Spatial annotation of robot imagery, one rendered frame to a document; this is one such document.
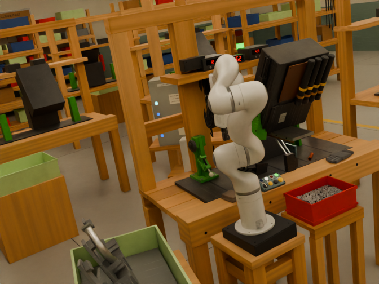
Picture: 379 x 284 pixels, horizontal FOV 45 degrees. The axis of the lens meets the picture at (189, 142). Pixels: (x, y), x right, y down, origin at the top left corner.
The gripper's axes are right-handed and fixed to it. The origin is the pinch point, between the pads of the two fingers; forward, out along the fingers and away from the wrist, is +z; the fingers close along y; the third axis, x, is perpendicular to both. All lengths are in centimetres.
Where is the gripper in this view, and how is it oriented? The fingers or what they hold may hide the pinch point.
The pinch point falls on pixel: (225, 136)
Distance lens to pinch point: 223.5
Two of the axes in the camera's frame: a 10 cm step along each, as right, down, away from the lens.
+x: 8.7, -2.7, 4.1
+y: 4.6, 1.9, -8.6
